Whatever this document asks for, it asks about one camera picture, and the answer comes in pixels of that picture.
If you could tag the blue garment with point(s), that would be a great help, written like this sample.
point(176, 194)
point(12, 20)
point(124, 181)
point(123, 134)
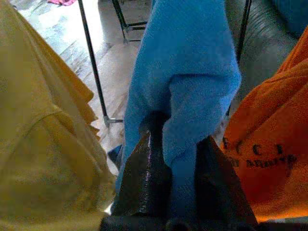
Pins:
point(187, 60)

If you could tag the grey green sofa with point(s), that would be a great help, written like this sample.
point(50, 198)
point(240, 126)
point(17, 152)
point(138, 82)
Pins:
point(264, 48)

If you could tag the yellow shirt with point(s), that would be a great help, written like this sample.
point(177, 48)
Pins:
point(48, 144)

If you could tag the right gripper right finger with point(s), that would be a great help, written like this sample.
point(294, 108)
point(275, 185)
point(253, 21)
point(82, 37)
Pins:
point(216, 183)

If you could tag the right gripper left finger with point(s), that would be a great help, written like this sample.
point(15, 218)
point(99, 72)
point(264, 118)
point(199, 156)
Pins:
point(144, 180)

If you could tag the black metal drying rack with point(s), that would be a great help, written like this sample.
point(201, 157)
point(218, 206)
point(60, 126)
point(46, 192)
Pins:
point(93, 60)

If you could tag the orange shirt with emblem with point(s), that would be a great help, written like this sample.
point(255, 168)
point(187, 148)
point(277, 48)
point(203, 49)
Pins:
point(269, 120)

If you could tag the blue suitcase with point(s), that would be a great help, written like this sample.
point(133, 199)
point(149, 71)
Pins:
point(293, 14)

